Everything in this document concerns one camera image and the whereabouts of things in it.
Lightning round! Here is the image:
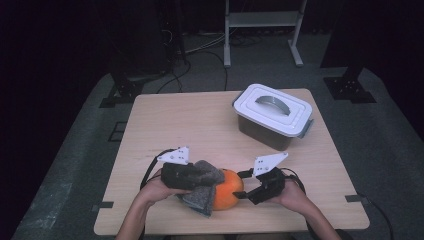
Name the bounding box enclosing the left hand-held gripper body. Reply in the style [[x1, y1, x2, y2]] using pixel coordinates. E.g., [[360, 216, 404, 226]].
[[156, 145, 198, 191]]

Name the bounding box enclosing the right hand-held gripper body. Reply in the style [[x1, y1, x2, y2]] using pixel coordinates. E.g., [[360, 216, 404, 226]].
[[248, 152, 289, 205]]

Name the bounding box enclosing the orange plush toy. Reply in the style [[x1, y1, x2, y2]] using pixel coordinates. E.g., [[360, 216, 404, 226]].
[[212, 168, 245, 212]]

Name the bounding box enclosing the grey fuzzy cloth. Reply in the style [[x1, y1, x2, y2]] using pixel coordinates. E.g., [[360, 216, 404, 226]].
[[176, 159, 226, 218]]

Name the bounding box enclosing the clear grey storage box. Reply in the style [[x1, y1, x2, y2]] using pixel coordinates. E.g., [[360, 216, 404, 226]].
[[237, 114, 314, 152]]

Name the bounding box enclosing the white lid with grey handle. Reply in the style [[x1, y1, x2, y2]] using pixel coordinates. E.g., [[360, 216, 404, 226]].
[[232, 83, 314, 138]]

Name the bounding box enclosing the person's right hand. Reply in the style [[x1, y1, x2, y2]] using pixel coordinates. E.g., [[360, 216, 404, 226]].
[[266, 181, 309, 214]]

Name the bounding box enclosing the person's left hand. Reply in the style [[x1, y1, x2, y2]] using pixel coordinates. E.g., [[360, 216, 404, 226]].
[[138, 169, 193, 208]]

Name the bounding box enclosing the black tape strip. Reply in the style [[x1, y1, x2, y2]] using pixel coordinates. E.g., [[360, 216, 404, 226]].
[[91, 200, 114, 213], [344, 194, 369, 204]]

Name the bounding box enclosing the black stand base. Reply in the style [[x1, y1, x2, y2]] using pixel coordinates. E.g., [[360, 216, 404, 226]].
[[323, 64, 378, 104], [99, 66, 169, 109]]

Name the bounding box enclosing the dark equipment rack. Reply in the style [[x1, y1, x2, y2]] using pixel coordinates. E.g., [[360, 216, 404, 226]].
[[159, 0, 188, 64]]

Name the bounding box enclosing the white metal stand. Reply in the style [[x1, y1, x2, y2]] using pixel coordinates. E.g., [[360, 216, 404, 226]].
[[223, 0, 308, 69]]

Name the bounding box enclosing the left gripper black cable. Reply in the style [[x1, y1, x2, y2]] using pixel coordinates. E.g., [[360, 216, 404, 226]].
[[139, 148, 178, 191]]

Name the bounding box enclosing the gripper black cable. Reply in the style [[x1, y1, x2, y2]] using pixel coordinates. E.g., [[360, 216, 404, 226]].
[[279, 167, 307, 197], [139, 148, 178, 191]]

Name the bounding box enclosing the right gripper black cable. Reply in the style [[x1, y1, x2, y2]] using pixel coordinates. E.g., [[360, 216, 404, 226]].
[[279, 167, 307, 197]]

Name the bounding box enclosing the black floor cable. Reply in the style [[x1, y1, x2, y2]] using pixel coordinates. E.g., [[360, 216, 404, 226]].
[[156, 59, 193, 94], [358, 195, 394, 240], [196, 49, 229, 92]]

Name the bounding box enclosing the white floor cable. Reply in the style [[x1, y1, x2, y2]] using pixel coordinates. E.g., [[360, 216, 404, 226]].
[[184, 33, 228, 56]]

